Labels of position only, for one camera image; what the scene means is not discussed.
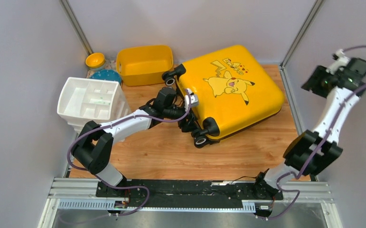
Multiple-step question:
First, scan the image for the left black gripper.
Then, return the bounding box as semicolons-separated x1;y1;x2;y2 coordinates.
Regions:
164;105;201;134

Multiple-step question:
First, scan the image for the yellow Pikachu suitcase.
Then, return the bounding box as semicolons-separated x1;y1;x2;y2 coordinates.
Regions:
162;45;285;148

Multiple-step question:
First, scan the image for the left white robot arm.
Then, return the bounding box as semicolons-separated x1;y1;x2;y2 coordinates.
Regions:
67;87;199;197

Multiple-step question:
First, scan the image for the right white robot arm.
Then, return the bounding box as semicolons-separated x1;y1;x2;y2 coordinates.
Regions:
252;57;366;199

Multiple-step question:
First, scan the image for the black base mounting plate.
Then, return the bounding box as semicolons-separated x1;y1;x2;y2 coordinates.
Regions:
95;179;283;216

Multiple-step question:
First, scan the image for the yellow plastic basket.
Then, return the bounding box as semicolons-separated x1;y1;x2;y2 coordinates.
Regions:
115;45;174;86

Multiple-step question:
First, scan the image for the teal dotted plate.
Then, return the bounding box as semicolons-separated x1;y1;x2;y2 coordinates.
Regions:
89;69;122;83

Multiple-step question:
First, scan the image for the patterned cloth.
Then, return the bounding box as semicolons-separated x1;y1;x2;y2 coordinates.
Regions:
86;59;116;78

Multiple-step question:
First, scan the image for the white plastic drawer organizer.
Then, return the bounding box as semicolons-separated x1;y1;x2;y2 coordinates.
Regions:
56;77;131;133

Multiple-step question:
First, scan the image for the yellow bowl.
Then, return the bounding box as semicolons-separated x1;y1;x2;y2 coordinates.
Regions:
85;52;106;69

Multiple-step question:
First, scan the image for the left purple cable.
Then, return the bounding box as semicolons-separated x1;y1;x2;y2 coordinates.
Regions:
66;89;193;217

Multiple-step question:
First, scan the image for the purple cable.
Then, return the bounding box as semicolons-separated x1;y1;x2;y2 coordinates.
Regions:
66;89;193;217
255;45;366;220

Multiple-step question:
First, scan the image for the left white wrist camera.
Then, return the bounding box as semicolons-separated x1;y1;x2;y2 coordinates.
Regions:
184;88;199;111

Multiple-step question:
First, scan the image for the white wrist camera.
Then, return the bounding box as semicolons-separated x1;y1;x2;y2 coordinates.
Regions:
184;88;199;111
325;49;350;75

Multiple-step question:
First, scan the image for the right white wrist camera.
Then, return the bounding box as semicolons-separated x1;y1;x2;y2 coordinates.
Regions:
325;49;350;75

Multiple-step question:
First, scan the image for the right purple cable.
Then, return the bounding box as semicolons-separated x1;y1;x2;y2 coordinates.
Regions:
255;45;366;220

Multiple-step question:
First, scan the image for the aluminium frame rail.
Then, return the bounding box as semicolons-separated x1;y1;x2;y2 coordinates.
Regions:
37;132;344;228

